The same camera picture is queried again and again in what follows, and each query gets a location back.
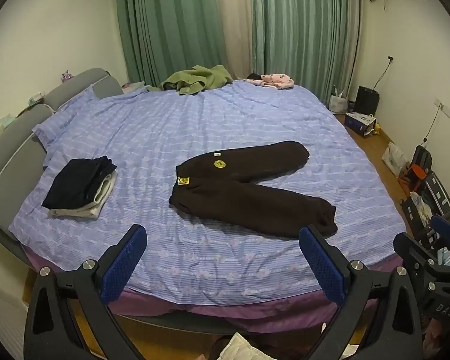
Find folded light grey clothing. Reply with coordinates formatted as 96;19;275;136
48;172;119;219

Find beige sheer curtain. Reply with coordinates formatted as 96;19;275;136
213;0;254;81

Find green curtain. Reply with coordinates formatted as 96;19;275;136
114;0;226;88
251;0;362;102

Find brown pants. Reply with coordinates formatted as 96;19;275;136
169;141;338;239

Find white quilted cloth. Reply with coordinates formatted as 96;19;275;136
209;332;272;360

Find pink patterned garment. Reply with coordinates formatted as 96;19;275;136
243;74;295;91

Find orange and black chair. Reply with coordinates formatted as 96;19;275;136
408;145;434;193

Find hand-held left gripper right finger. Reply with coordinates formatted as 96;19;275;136
299;225;424;360

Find white paper bag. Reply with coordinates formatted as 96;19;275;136
329;86;349;115

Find blue cardboard box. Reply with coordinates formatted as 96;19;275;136
344;112;378;136

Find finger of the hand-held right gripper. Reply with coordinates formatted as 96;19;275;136
430;214;450;250
393;232;442;283

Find purple mattress cover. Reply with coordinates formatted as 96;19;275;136
22;247;406;332

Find white plastic bag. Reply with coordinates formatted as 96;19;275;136
382;142;408;179

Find grey padded headboard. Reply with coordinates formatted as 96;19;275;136
0;68;124;271

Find white wall socket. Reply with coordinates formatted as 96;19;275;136
434;98;450;121

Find blue floral bed sheet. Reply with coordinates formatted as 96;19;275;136
8;80;407;305

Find black floor appliance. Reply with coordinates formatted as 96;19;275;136
354;86;382;116

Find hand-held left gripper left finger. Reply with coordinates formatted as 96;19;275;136
22;224;148;360

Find green garment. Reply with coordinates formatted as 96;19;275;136
146;65;234;95

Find folded dark navy clothing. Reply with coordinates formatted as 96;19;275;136
42;155;118;211

